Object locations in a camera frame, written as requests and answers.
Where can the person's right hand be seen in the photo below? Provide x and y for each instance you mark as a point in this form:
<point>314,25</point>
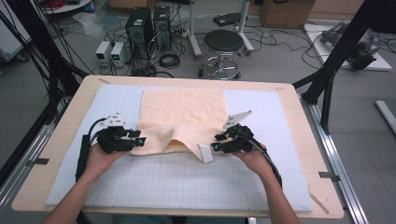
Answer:
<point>257,160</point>

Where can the person's left hand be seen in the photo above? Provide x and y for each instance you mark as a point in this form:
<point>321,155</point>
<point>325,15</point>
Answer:
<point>99,161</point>

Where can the white stand leg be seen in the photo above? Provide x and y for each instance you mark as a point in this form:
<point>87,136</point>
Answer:
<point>244,28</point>
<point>194,34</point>

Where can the clear plastic bag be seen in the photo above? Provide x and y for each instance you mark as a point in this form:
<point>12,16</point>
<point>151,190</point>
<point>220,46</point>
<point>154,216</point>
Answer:
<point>88,23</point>

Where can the thin wooden stick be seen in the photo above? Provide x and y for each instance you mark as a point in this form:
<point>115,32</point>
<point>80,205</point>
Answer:
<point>318,202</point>

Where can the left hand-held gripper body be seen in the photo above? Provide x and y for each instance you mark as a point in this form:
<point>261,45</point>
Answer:
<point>112,140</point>

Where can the white floor board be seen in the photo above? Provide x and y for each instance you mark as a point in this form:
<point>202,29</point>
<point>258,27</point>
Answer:
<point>317,43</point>

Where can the white power supply unit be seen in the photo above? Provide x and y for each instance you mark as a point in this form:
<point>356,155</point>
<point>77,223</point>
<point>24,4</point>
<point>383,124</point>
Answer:
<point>119,54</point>
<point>102,51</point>

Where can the cardboard box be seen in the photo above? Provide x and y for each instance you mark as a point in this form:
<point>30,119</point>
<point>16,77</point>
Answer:
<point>286,14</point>

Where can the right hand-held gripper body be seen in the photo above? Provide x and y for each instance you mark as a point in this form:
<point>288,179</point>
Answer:
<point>241,140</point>

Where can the grey machine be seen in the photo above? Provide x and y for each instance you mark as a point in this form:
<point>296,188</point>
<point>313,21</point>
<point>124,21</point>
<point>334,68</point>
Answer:
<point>364,46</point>

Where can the slim black computer tower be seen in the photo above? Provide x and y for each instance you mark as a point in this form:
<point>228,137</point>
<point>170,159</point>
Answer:
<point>162,26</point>

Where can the cream towel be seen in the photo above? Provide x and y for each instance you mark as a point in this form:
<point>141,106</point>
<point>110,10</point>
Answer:
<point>183,115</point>

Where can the black round stool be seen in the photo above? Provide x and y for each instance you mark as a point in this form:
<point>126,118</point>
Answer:
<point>223,41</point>

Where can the aluminium rail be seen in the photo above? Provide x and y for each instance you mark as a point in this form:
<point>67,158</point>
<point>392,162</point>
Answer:
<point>25,165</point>
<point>336,161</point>

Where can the large black computer tower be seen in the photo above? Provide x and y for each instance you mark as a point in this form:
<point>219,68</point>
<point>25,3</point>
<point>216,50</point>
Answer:
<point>138,29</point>

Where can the white grid mat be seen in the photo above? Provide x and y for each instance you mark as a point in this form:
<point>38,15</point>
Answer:
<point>186,183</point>

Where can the white tube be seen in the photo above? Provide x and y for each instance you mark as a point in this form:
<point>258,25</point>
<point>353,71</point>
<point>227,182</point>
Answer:
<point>387,115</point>

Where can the black flat device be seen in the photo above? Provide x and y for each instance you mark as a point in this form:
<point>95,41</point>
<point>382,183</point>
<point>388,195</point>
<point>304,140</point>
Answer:
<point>229,19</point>

